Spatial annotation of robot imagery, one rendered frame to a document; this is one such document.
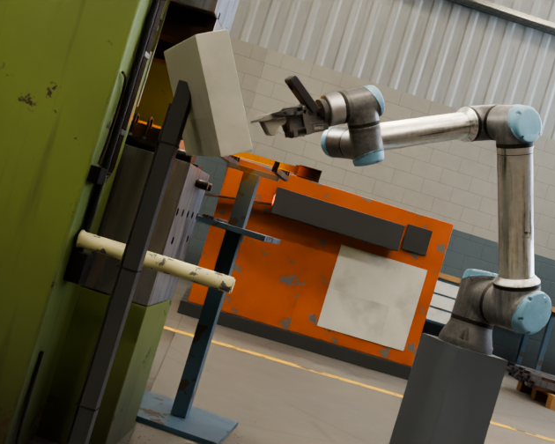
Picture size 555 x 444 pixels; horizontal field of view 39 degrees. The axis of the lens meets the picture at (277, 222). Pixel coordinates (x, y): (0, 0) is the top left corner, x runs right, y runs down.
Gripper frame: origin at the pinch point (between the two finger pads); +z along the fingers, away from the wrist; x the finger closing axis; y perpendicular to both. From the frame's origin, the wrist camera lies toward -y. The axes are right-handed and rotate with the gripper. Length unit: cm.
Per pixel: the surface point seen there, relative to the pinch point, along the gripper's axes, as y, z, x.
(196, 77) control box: -12.9, 18.9, -21.0
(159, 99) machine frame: -11, 8, 75
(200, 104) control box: -6.7, 18.9, -18.9
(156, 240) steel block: 30, 28, 31
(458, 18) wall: -44, -533, 698
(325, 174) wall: 117, -321, 730
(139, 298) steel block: 46, 37, 31
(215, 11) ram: -32.4, -5.0, 31.1
